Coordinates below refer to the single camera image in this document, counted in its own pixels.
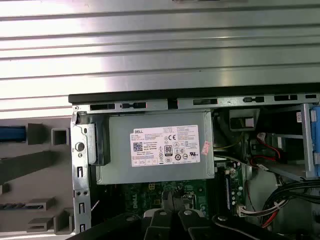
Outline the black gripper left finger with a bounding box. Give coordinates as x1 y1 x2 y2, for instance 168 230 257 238
72 191 175 240

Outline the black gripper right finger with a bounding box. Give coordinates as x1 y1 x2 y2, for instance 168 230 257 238
174 191 281 240

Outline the hard disk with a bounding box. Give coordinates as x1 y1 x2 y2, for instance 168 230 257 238
0 125 27 143

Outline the green motherboard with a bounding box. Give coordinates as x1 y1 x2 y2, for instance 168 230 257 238
119 159 247 221

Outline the grey power supply unit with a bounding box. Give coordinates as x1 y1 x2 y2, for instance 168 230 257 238
96 109 216 186

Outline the black open PC case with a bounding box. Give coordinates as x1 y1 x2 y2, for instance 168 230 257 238
67 86 320 240

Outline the grey parts rack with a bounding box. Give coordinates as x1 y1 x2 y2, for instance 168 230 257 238
0 117 76 237

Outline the blue plastic drive latch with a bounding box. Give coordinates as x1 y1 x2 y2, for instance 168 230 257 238
306 103 320 179

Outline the silver optical drive cage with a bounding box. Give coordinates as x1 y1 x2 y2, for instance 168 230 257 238
249 101 320 183

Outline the yellow wire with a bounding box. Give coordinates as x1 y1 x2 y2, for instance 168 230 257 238
214 117 245 152

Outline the black wire bundle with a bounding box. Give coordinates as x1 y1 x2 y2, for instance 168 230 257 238
261 181 320 230

